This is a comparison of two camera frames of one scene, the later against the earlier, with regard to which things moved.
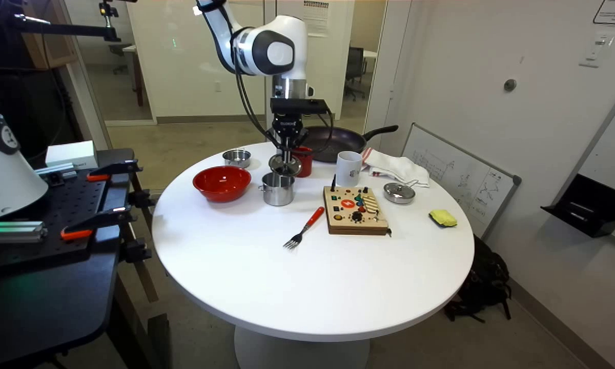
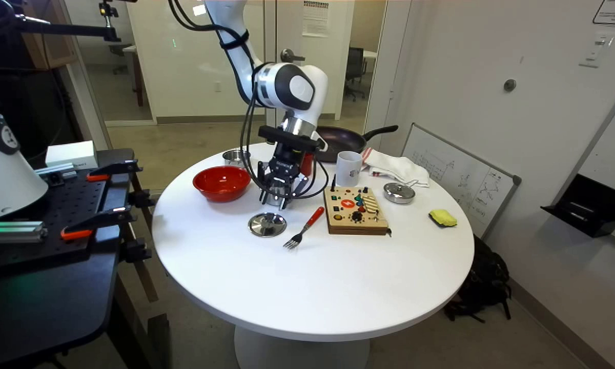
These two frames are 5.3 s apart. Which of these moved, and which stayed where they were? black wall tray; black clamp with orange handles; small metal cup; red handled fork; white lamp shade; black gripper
Moved: black gripper; small metal cup
Stayed: black clamp with orange handles; black wall tray; red handled fork; white lamp shade
